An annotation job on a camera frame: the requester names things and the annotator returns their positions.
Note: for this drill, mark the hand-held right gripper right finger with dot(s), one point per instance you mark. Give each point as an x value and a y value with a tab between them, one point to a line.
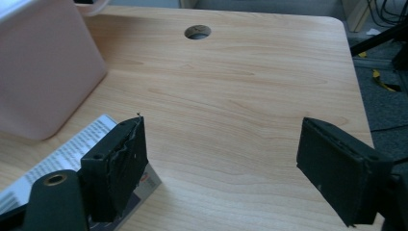
340	170

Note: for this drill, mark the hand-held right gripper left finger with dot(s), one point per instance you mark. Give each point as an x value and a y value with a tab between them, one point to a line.
110	173

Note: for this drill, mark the white printed medicine packet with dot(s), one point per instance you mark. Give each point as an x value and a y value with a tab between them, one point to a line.
62	159

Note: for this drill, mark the pink plastic storage box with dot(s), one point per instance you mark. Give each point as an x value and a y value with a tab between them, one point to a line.
45	70

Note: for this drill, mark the yellow tape strip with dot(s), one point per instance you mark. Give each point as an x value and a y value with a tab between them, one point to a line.
381	82

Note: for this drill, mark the black metal stand leg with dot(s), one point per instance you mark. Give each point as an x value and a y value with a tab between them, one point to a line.
380	39

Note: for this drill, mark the white paper scrap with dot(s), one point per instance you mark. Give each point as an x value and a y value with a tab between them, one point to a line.
373	31

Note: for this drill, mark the light wooden board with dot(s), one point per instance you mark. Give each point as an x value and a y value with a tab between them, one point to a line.
354	14

